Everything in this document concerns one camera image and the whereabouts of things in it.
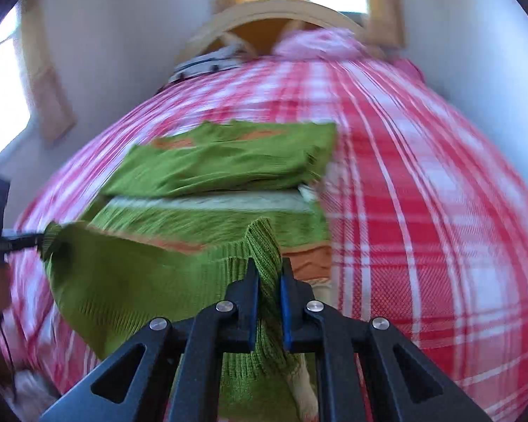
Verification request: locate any green striped knit sweater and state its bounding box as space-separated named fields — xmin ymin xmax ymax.
xmin=40 ymin=120 xmax=337 ymax=421

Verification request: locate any person's left hand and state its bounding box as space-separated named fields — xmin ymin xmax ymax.
xmin=0 ymin=262 xmax=12 ymax=313

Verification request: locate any tan side window curtain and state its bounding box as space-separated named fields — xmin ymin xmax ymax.
xmin=16 ymin=0 xmax=77 ymax=146

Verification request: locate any red white plaid bedspread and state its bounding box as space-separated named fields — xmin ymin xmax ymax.
xmin=15 ymin=59 xmax=528 ymax=421

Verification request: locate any cream wooden headboard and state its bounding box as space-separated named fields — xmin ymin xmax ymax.
xmin=174 ymin=0 xmax=374 ymax=64

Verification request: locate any grey white patterned pillow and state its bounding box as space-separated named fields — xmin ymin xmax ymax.
xmin=168 ymin=43 xmax=249 ymax=84

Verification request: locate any pink crumpled blanket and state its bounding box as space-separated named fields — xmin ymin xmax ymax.
xmin=272 ymin=28 xmax=368 ymax=61

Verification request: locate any tan right window curtain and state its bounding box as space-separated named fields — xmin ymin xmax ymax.
xmin=364 ymin=0 xmax=405 ymax=49

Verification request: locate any side window with frame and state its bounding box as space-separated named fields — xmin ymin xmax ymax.
xmin=0 ymin=6 xmax=30 ymax=154

